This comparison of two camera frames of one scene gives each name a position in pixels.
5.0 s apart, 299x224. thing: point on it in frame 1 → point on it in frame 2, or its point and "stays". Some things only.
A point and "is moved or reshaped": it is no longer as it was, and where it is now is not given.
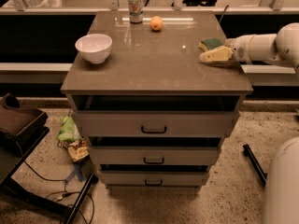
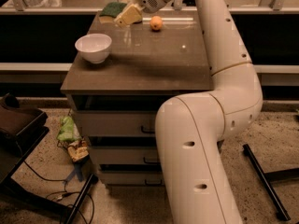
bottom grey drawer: [155, 178] stays
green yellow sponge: [211, 43] is moved or reshaped
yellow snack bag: [78, 150] stays
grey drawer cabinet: [153, 114] stays
